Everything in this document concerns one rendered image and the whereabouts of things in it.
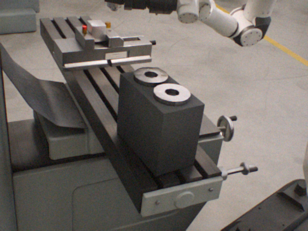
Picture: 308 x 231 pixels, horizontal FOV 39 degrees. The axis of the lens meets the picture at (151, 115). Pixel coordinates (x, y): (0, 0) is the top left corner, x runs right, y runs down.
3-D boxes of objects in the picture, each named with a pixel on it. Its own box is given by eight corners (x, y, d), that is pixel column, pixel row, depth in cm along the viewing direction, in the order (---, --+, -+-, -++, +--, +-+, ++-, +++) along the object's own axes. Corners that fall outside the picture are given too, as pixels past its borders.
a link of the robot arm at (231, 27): (197, 14, 147) (232, 35, 159) (207, 33, 140) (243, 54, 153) (219, -10, 142) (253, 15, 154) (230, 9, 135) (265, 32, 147)
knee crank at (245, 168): (252, 166, 190) (255, 155, 187) (260, 174, 185) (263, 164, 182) (209, 176, 182) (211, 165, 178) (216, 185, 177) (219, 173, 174)
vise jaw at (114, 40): (111, 33, 168) (112, 24, 165) (123, 46, 158) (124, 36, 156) (97, 34, 165) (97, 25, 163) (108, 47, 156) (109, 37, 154)
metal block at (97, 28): (100, 34, 162) (100, 19, 159) (105, 41, 158) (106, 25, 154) (86, 36, 160) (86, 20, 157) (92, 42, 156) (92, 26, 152)
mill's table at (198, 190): (87, 30, 209) (88, 14, 205) (222, 199, 115) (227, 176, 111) (39, 32, 200) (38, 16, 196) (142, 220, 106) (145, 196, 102)
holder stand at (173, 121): (152, 122, 129) (159, 61, 119) (194, 164, 114) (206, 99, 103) (116, 131, 124) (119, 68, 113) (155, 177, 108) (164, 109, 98)
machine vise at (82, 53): (137, 46, 177) (139, 20, 171) (152, 62, 166) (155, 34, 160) (52, 54, 163) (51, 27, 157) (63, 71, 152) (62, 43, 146)
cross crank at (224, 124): (224, 130, 196) (229, 108, 189) (238, 145, 187) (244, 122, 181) (193, 136, 190) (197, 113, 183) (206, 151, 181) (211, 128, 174)
